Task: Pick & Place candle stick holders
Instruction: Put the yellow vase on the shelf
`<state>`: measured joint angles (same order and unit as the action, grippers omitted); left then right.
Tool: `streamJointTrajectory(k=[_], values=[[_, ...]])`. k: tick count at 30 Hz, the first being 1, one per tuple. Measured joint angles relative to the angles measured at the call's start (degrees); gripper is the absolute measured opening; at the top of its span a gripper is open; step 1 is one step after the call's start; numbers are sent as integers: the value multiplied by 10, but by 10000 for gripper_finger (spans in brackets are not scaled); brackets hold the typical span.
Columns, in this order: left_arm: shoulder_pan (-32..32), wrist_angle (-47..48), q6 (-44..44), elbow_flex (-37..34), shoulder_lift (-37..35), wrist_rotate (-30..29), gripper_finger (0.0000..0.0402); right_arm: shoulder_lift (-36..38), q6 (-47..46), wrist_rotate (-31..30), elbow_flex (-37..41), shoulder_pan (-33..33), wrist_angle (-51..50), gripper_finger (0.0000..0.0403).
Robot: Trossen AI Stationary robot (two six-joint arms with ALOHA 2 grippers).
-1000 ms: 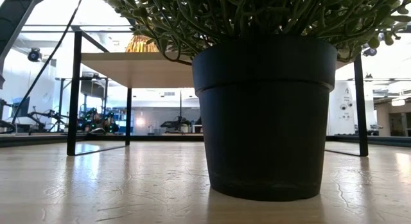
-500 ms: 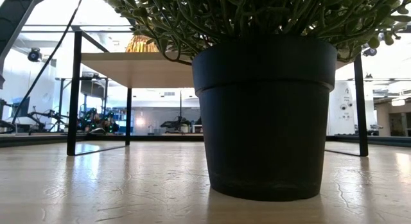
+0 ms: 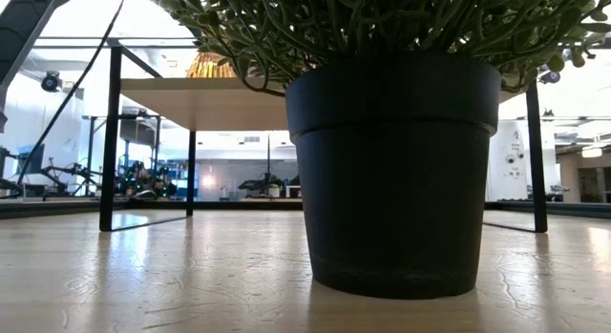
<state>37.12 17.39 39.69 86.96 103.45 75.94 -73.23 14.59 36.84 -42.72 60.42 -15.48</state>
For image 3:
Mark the black ceiling camera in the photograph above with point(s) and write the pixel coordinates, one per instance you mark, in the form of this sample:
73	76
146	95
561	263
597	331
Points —
548	114
549	77
50	81

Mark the equipment with green lights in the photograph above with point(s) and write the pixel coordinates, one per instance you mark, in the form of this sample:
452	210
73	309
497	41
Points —
143	178

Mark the ceiling lamp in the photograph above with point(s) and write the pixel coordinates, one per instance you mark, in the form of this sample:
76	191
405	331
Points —
592	152

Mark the black metal table frame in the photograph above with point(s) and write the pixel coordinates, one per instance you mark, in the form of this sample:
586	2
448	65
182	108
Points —
71	206

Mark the amber ribbed glass candle holder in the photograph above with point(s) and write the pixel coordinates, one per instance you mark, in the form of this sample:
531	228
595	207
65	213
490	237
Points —
210	68

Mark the computer monitor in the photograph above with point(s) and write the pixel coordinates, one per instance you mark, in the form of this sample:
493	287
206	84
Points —
35	161

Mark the dark metal rack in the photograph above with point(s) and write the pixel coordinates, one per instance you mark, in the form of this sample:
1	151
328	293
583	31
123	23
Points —
138	130

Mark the artificial green plant black pot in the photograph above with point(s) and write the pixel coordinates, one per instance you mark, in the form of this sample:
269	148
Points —
391	180

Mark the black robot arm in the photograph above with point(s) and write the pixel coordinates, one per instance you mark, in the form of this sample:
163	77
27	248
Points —
253	185
67	172

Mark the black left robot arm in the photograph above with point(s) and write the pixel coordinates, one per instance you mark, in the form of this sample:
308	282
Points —
24	27

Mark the wooden shelf riser black legs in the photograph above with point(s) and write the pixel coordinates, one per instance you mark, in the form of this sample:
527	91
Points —
205	104

